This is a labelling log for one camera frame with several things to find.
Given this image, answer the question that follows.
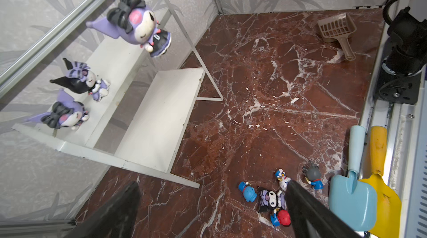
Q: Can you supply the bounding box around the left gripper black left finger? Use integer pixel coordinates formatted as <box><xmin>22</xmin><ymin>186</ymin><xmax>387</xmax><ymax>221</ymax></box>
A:
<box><xmin>66</xmin><ymin>181</ymin><xmax>141</xmax><ymax>238</ymax></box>

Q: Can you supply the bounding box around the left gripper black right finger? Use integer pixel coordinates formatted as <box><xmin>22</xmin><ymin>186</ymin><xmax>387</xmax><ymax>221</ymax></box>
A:
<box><xmin>285</xmin><ymin>180</ymin><xmax>360</xmax><ymax>238</ymax></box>

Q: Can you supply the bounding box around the purple pale figurine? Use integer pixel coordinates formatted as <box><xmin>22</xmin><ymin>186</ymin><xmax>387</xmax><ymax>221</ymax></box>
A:
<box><xmin>86</xmin><ymin>0</ymin><xmax>171</xmax><ymax>58</ymax></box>

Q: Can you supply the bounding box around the grey blue small figurine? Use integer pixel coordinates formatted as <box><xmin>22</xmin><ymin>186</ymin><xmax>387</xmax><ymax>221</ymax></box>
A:
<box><xmin>302</xmin><ymin>161</ymin><xmax>324</xmax><ymax>190</ymax></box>

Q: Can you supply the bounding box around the black white red figurine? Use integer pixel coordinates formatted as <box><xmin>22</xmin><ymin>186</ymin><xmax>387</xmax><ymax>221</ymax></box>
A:
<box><xmin>258</xmin><ymin>188</ymin><xmax>288</xmax><ymax>213</ymax></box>

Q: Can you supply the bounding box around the pink white small figurine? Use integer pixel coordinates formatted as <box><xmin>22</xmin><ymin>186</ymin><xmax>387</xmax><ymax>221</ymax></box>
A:
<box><xmin>275</xmin><ymin>169</ymin><xmax>291</xmax><ymax>191</ymax></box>

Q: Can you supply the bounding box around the black-headed purple figurine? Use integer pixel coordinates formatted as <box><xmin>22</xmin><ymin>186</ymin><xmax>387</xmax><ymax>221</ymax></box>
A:
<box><xmin>50</xmin><ymin>58</ymin><xmax>111</xmax><ymax>102</ymax></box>

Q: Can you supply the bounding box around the black eared purple figurine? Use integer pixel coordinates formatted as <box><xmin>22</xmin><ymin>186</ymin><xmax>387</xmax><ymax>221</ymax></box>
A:
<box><xmin>25</xmin><ymin>89</ymin><xmax>90</xmax><ymax>130</ymax></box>

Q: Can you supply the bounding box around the white two-tier metal shelf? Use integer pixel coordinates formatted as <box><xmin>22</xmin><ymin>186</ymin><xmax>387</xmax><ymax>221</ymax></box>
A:
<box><xmin>13</xmin><ymin>37</ymin><xmax>210</xmax><ymax>188</ymax></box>

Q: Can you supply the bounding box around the red capped blue figurine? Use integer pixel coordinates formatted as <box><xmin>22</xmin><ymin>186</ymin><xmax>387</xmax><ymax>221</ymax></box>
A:
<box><xmin>270</xmin><ymin>209</ymin><xmax>291</xmax><ymax>227</ymax></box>

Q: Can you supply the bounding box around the light blue toy shovel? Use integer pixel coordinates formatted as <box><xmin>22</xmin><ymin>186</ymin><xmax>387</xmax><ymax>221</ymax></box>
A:
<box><xmin>329</xmin><ymin>125</ymin><xmax>377</xmax><ymax>232</ymax></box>

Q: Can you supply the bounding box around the blue-capped small figurine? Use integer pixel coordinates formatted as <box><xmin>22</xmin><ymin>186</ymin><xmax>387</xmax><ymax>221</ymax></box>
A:
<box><xmin>238</xmin><ymin>181</ymin><xmax>258</xmax><ymax>202</ymax></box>

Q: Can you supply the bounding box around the yellow toy shovel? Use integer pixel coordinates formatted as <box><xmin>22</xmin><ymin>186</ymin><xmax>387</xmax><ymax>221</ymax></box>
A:
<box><xmin>360</xmin><ymin>126</ymin><xmax>401</xmax><ymax>238</ymax></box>

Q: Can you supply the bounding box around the brown plastic toy rake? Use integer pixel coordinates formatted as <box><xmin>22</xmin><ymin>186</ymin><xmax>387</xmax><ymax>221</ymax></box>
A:
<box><xmin>318</xmin><ymin>13</ymin><xmax>357</xmax><ymax>61</ymax></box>

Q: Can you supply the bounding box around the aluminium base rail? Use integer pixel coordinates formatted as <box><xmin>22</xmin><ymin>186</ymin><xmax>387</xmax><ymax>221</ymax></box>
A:
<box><xmin>360</xmin><ymin>24</ymin><xmax>425</xmax><ymax>238</ymax></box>

